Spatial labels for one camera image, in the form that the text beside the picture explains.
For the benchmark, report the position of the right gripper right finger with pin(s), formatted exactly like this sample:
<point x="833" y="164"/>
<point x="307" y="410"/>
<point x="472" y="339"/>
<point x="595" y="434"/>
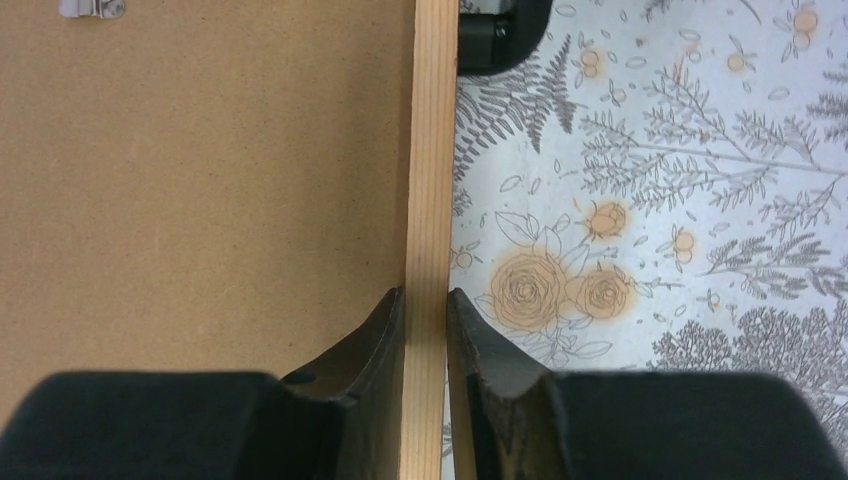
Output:
<point x="497" y="410"/>

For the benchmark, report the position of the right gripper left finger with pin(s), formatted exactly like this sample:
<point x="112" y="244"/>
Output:
<point x="343" y="408"/>

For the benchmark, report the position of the brown cardboard backing board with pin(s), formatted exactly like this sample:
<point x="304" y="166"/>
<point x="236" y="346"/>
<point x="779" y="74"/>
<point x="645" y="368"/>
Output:
<point x="198" y="185"/>

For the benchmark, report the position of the black poker chip case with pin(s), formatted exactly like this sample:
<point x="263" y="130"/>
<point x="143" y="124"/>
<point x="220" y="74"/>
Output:
<point x="490" y="44"/>

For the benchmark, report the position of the orange wooden picture frame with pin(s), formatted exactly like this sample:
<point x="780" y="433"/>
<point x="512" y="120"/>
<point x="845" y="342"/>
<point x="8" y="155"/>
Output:
<point x="428" y="237"/>

